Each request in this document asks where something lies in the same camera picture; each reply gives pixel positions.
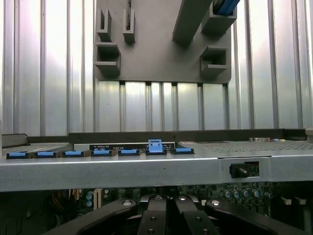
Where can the green motherboard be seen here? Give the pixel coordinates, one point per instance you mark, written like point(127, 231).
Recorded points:
point(195, 189)

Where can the hard disk in blue caddy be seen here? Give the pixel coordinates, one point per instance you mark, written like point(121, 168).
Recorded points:
point(225, 7)

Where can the white expansion slot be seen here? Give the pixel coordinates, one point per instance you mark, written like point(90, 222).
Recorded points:
point(97, 198)

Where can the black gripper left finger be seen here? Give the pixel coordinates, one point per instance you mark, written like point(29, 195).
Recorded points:
point(152, 220)

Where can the grey plastic parts rack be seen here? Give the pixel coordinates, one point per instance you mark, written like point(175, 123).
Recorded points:
point(159, 49)

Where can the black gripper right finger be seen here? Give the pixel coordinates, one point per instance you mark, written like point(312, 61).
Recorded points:
point(195, 220)

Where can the bare green RAM stick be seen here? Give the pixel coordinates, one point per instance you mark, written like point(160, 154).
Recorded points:
point(127, 17)

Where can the open black PC case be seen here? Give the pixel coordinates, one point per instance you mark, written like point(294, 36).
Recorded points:
point(97, 171)

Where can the blue card retention clip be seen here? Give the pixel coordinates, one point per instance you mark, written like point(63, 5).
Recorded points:
point(128, 152)
point(100, 152)
point(155, 147)
point(72, 153)
point(44, 154)
point(17, 155)
point(183, 150)

